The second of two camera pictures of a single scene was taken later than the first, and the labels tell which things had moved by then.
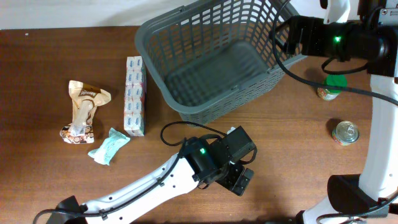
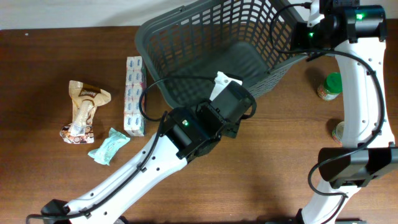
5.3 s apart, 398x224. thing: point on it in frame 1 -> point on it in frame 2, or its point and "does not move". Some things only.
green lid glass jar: x=327 y=93 does not move
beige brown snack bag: x=85 y=99 does not move
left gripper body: x=237 y=173 -> x=232 y=129
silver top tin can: x=346 y=132 does not move
